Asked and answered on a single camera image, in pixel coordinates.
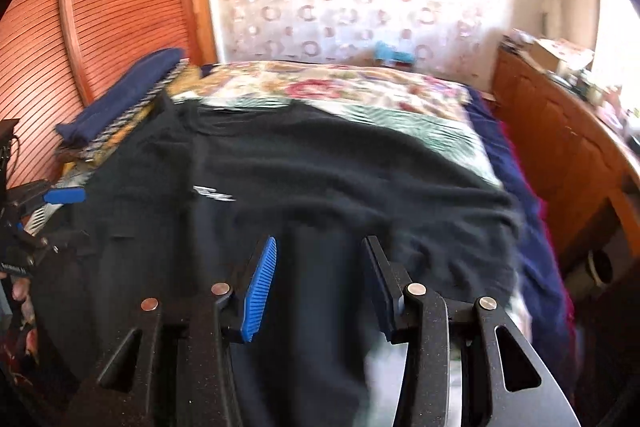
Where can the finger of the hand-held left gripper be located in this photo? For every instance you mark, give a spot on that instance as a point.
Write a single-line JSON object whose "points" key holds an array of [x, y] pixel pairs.
{"points": [[65, 196], [55, 244]]}

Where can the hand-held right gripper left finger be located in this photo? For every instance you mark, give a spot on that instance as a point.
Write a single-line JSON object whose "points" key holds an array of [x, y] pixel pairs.
{"points": [[260, 287]]}

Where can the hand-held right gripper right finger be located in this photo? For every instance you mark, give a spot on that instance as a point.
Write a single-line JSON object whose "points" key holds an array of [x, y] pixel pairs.
{"points": [[381, 297]]}

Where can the black t-shirt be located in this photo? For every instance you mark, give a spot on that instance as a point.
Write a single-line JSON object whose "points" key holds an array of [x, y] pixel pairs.
{"points": [[300, 167]]}

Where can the person's left hand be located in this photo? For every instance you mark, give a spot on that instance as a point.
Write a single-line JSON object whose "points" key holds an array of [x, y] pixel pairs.
{"points": [[21, 291]]}

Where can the navy blue pillow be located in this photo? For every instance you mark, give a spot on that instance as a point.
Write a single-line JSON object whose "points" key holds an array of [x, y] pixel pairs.
{"points": [[125, 92]]}

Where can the palm leaf print cushion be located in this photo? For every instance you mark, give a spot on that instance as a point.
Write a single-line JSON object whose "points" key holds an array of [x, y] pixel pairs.
{"points": [[440, 137]]}

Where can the navy blue blanket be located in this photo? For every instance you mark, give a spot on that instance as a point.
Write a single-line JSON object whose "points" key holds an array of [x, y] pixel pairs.
{"points": [[520, 177]]}

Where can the floral blanket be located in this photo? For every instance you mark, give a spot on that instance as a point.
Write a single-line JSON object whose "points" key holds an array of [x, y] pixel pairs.
{"points": [[325, 89]]}

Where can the wooden cabinet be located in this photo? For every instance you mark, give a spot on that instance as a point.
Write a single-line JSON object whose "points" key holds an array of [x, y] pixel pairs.
{"points": [[550, 127]]}

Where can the blue plastic object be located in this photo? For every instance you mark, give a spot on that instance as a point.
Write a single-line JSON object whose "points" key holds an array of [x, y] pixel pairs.
{"points": [[392, 52]]}

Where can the cardboard box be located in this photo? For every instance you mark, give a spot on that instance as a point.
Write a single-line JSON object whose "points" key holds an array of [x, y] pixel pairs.
{"points": [[550, 54]]}

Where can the assorted bottles and clutter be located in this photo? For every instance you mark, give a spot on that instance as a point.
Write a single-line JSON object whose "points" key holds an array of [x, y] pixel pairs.
{"points": [[587, 84]]}

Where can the bright window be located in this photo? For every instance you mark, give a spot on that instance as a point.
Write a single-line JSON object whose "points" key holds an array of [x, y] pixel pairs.
{"points": [[617, 17]]}

